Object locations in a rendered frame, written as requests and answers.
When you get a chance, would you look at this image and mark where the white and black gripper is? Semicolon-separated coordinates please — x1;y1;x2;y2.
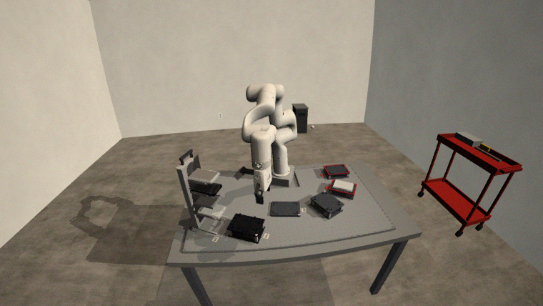
252;166;272;204

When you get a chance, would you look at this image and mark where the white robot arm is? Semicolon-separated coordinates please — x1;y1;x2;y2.
241;83;297;177

